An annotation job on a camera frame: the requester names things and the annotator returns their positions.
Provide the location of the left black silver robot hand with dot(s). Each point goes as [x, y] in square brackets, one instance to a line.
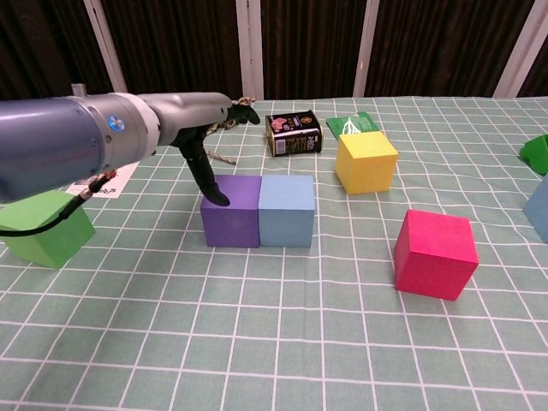
[188, 111]

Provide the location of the purple foam cube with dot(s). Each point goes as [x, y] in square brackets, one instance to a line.
[231, 224]

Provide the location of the light blue foam cube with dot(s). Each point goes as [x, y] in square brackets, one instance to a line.
[286, 224]
[539, 210]

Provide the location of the yellow foam cube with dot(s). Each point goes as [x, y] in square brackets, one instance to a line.
[366, 164]

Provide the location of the pink foam cube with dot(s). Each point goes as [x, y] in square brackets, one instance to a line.
[434, 257]

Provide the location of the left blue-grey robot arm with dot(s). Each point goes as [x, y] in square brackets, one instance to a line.
[55, 141]

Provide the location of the dark pleated curtain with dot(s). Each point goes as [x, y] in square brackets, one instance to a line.
[180, 47]

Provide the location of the white postcard with red picture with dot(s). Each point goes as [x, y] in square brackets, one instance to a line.
[115, 182]

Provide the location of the small black box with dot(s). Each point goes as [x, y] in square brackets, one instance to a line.
[293, 135]

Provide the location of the green foil packet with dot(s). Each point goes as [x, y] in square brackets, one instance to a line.
[353, 123]

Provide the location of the green foam cube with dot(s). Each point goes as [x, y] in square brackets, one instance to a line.
[47, 235]

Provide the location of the green checkered tablecloth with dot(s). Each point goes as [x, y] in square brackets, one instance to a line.
[274, 342]

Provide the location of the green plastic grid tray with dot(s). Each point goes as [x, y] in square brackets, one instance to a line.
[537, 154]

